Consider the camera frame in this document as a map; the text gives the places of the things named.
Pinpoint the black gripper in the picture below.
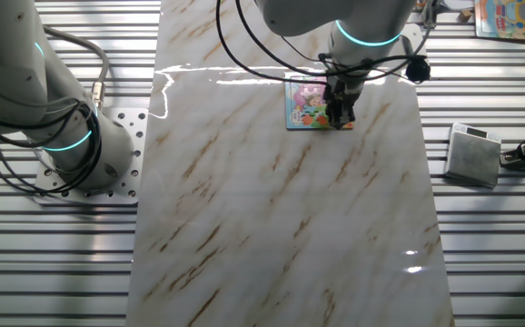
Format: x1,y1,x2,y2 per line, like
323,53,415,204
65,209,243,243
323,81,358,131

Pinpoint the colourful fairy puzzle board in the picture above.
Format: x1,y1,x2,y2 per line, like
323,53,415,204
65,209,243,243
283,74,355,132

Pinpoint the car picture puzzle board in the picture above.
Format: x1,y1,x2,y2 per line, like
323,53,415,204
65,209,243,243
473,0,525,42

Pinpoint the silver digital scale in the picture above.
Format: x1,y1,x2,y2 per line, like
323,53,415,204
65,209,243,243
442,122,503,190

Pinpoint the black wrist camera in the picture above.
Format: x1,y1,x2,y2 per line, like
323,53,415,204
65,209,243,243
404,54,432,85

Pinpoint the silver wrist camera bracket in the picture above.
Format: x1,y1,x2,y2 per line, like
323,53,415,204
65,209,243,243
397,22,423,60

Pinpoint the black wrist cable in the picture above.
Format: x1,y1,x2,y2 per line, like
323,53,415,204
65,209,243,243
215,0,431,85
234,0,381,78

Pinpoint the silver perforated base plate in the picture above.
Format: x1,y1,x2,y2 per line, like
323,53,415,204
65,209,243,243
33,106,150,205

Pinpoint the thick grey base cable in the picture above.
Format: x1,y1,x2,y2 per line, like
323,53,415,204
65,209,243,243
42,25,112,113

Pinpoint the black base cable bundle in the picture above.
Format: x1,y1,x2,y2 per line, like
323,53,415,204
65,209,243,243
0,99,104,196

